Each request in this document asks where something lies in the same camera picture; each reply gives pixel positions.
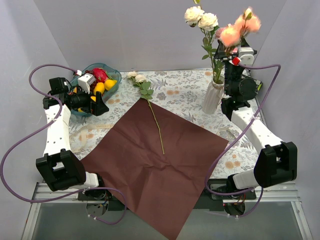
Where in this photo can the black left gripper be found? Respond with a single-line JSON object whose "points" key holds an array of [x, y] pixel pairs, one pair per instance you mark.
{"points": [[92, 104]]}

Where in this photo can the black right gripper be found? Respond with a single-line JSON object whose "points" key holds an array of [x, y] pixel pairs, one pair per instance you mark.
{"points": [[230, 55]]}

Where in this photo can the peach rose stem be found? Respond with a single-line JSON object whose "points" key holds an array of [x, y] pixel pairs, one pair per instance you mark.
{"points": [[232, 35]]}

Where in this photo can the white rose stem tall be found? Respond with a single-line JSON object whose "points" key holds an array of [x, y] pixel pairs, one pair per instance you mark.
{"points": [[196, 17]]}

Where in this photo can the dark red wrapping paper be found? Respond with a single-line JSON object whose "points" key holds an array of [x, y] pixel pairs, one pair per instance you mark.
{"points": [[156, 162]]}

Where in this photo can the pink rose stem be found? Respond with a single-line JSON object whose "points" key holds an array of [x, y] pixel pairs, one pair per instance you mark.
{"points": [[219, 33]]}

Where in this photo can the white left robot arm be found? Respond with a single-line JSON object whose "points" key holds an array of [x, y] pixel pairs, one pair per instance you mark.
{"points": [[59, 166]]}

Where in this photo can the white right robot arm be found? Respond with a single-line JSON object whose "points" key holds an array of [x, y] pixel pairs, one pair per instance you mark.
{"points": [[277, 161]]}

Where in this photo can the white ribbed ceramic vase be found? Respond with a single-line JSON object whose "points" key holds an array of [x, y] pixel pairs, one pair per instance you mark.
{"points": [[213, 96]]}

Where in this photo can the yellow lemon middle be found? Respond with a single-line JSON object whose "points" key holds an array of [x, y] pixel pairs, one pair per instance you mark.
{"points": [[99, 88]]}

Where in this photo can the yellow lemon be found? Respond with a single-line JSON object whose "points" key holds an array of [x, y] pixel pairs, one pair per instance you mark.
{"points": [[109, 84], [99, 88]]}

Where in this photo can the yellow lemon right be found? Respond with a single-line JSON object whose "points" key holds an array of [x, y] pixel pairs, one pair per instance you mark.
{"points": [[109, 84]]}

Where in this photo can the red dragon fruit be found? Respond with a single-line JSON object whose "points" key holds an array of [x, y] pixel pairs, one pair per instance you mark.
{"points": [[100, 75]]}

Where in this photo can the purple grape bunch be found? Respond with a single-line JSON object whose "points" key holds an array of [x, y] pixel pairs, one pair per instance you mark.
{"points": [[90, 72]]}

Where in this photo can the teal plastic fruit tray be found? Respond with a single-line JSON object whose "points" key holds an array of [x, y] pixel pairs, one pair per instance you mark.
{"points": [[111, 72]]}

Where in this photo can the black green product box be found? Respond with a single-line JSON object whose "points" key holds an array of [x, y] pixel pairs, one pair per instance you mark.
{"points": [[258, 85]]}

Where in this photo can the floral patterned table mat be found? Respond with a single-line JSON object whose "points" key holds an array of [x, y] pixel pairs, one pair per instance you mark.
{"points": [[181, 92]]}

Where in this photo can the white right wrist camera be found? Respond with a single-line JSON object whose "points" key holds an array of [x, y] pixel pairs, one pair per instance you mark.
{"points": [[246, 55]]}

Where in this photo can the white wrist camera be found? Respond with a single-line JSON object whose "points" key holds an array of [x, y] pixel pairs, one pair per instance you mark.
{"points": [[85, 81], [246, 55]]}

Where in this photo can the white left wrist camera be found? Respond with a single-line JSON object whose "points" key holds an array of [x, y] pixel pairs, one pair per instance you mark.
{"points": [[85, 81]]}

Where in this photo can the aluminium frame rail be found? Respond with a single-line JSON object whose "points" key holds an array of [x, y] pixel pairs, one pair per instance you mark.
{"points": [[276, 214]]}

